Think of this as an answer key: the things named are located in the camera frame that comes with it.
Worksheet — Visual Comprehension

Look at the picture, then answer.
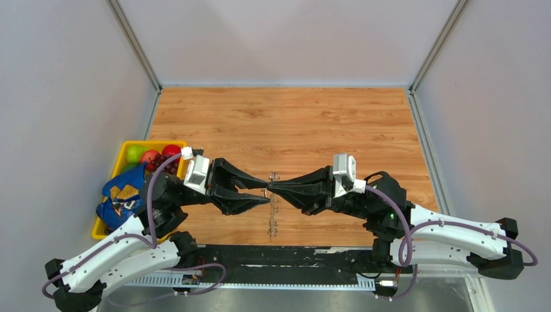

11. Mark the blue chip bag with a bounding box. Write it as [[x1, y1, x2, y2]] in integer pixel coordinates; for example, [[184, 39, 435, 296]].
[[96, 164, 146, 230]]

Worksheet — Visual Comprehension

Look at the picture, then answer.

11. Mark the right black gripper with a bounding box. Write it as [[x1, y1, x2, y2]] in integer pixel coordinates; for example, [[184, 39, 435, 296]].
[[267, 164, 373, 220]]

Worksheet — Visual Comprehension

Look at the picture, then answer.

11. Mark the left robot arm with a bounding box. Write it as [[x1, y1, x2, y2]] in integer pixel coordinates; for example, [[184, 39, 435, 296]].
[[45, 155, 268, 311]]

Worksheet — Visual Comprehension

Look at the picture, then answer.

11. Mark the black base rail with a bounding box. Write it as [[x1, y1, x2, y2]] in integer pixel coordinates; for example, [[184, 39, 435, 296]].
[[175, 244, 399, 286]]

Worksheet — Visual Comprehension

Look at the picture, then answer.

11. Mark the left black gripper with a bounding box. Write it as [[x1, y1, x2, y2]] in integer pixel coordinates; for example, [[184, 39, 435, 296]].
[[175, 156, 272, 215]]

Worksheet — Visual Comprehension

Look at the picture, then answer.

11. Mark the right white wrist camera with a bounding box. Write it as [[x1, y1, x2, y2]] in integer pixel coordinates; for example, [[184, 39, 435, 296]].
[[333, 153, 366, 198]]

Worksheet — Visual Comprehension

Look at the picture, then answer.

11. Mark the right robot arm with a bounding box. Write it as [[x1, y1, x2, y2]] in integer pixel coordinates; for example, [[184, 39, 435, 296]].
[[268, 166, 526, 280]]

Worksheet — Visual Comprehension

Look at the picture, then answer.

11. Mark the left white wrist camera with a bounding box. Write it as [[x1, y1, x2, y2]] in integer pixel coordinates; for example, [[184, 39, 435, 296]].
[[181, 146, 210, 195]]

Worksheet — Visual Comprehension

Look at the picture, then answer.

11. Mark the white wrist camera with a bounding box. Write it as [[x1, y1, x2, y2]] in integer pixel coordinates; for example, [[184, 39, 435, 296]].
[[181, 146, 210, 195], [333, 153, 366, 198]]

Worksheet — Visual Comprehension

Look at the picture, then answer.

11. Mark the red apple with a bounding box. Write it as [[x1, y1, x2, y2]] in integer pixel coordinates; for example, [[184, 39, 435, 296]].
[[140, 149, 161, 172], [161, 144, 181, 159]]

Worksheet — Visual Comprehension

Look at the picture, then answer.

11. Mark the green pear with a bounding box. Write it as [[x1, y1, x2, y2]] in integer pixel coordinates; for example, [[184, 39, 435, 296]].
[[125, 144, 147, 164]]

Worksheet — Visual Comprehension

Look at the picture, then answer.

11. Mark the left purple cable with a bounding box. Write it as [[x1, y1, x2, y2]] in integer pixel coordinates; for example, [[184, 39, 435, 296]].
[[41, 153, 227, 302]]

